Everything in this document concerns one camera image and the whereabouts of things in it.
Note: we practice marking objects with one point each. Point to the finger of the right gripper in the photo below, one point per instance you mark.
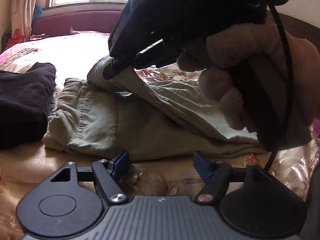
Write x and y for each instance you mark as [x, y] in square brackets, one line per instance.
[113, 68]

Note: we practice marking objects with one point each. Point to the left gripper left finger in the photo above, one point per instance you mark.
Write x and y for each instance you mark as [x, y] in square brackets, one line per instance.
[73, 198]

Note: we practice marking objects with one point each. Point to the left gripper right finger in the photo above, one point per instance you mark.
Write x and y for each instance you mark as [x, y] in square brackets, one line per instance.
[249, 199]

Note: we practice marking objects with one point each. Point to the olive green pants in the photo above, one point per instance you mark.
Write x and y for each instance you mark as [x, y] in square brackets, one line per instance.
[151, 120]

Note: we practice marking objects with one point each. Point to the right hand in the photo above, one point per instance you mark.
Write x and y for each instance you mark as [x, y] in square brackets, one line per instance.
[231, 46]

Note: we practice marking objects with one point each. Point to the maroon padded headboard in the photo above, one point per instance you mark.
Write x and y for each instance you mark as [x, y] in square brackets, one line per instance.
[60, 25]

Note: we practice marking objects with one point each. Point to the black folded garment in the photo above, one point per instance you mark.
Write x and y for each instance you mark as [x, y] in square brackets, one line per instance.
[25, 100]

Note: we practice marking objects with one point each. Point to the red plastic bag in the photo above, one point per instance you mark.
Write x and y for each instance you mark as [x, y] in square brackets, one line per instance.
[18, 37]

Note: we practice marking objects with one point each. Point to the beige curtain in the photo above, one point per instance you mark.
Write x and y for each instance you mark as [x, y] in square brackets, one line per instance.
[22, 12]

